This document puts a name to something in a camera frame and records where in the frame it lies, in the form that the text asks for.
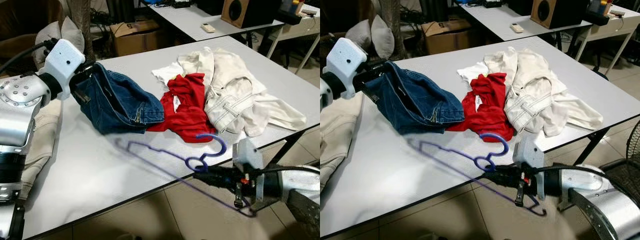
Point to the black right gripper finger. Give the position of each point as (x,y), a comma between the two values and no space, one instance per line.
(495,171)
(210,172)
(212,180)
(497,179)

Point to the purple clothes hanger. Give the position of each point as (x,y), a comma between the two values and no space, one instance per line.
(221,142)
(505,142)

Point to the blue denim jeans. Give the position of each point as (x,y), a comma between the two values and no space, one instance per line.
(120,105)
(420,107)

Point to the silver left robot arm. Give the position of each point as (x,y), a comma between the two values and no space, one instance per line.
(325,95)
(17,110)

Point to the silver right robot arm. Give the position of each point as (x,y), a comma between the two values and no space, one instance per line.
(585,187)
(300,182)

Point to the grey pillow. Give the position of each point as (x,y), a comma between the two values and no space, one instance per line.
(72,32)
(357,35)
(382,35)
(47,37)

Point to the red garment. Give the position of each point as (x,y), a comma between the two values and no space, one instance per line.
(187,110)
(487,112)

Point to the brown leather sofa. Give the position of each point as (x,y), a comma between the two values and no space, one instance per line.
(345,17)
(20,25)

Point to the black table leg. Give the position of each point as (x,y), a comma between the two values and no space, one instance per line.
(597,142)
(292,142)

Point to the brown cardboard box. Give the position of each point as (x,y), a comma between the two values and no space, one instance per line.
(445,40)
(135,40)

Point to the cream jacket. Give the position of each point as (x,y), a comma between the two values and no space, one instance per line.
(230,95)
(530,95)

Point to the white side table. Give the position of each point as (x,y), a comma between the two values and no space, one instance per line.
(610,27)
(300,27)

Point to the white shirt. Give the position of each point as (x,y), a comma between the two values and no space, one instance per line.
(167,74)
(470,74)

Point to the black box device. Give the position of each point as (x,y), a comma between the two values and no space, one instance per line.
(597,15)
(290,15)

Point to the black mesh floor fan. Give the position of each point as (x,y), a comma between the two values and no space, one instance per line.
(622,175)

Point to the grey desk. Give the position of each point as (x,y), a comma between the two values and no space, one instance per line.
(190,22)
(500,22)

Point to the white remote control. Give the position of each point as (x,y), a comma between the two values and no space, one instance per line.
(517,28)
(208,28)

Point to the wooden speaker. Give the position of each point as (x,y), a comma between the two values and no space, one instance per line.
(555,12)
(245,12)

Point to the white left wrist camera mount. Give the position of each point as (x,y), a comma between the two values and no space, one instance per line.
(347,60)
(65,60)

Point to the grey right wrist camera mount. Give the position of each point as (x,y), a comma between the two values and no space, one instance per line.
(247,155)
(529,152)

